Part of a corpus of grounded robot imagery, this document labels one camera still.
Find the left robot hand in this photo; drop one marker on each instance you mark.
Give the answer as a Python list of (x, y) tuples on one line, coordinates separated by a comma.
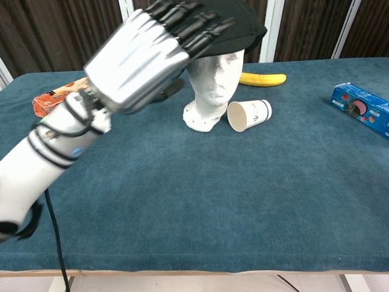
[(146, 61)]

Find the black baseball cap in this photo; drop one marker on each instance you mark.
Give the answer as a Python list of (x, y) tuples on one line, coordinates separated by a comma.
[(231, 33)]

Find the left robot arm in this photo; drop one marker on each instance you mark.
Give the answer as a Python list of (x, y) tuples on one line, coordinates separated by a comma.
[(45, 158)]

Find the white foam mannequin head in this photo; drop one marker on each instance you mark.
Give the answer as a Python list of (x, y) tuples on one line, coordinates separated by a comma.
[(212, 91)]

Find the orange biscuit box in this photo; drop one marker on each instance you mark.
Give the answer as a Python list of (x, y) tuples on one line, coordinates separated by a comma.
[(57, 98)]

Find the white paper cup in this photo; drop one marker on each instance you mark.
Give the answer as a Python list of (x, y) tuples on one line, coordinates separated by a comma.
[(249, 115)]

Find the yellow banana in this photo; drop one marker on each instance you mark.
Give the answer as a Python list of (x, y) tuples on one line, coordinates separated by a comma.
[(263, 79)]

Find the blue table cloth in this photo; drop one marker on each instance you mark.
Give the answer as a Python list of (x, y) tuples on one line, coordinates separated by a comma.
[(212, 188)]

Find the blue cookie box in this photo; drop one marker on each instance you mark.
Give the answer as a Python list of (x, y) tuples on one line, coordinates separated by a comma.
[(361, 108)]

